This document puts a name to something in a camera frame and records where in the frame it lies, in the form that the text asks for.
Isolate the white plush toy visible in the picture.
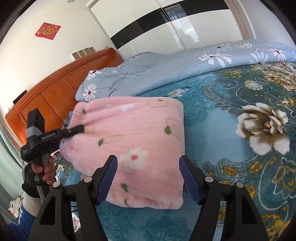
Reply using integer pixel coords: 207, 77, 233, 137
8, 197, 23, 220

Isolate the white black sliding wardrobe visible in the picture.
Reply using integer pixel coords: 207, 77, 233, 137
90, 0, 253, 60

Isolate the left hand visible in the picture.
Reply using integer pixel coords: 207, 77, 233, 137
31, 156, 56, 185

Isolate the red paper wall decoration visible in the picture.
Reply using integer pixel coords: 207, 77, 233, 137
35, 23, 61, 40

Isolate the blue sleeve white cuff forearm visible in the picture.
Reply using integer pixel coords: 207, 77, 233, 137
7, 162, 43, 241

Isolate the row of wall switches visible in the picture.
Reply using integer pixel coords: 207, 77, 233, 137
71, 47, 96, 60

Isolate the black remote on headboard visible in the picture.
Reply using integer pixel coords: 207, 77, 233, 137
13, 90, 27, 104

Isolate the orange wooden headboard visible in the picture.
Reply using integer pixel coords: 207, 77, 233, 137
5, 48, 123, 145

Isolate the pink floral fleece garment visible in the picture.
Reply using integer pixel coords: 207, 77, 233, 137
59, 97, 185, 209

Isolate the light blue floral duvet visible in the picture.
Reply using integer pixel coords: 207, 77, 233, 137
75, 39, 295, 102

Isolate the teal floral bed blanket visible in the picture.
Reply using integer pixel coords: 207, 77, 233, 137
53, 61, 296, 241

